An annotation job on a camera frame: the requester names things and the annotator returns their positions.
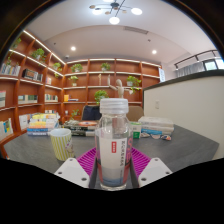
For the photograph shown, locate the wooden shelf unit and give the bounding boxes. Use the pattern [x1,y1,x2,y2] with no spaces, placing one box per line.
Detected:
[0,29,163,148]

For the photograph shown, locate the black curtain rail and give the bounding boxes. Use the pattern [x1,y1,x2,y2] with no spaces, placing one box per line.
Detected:
[173,49,219,69]

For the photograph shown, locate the ceiling air vent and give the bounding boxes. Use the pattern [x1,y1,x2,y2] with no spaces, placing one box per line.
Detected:
[123,25,150,36]

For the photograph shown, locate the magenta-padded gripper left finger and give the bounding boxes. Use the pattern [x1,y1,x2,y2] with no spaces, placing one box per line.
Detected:
[54,147,99,189]

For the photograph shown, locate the window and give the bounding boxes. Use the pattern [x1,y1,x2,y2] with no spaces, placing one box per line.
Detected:
[203,58,224,72]

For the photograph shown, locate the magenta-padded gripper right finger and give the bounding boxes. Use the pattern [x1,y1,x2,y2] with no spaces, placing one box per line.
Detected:
[129,147,173,189]

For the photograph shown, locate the yellow striped white cup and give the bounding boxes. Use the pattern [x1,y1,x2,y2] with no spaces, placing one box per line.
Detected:
[49,127,76,162]

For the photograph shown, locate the tan chair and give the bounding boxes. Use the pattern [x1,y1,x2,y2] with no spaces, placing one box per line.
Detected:
[127,105,145,122]

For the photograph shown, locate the white book stack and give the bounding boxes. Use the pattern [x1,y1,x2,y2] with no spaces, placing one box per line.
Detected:
[137,116,175,136]

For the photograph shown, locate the small green white box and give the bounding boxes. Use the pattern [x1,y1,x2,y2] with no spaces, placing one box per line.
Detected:
[130,121,143,140]

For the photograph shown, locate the clear plastic water bottle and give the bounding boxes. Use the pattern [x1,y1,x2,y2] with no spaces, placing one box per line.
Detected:
[94,97,134,191]

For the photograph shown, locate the wooden artist mannequin figure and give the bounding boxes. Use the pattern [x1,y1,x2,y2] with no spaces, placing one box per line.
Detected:
[107,74,136,100]

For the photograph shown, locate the colourful book stack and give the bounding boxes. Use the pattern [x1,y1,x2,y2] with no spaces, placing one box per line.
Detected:
[26,113,61,137]

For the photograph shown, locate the dark chair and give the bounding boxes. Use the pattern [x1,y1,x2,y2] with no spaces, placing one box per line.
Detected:
[81,105,103,122]

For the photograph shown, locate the branched ceiling lamp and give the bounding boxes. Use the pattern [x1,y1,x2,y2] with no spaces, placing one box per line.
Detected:
[88,0,144,26]

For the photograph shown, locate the grey curtain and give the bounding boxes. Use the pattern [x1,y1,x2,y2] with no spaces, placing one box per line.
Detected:
[175,62,205,78]

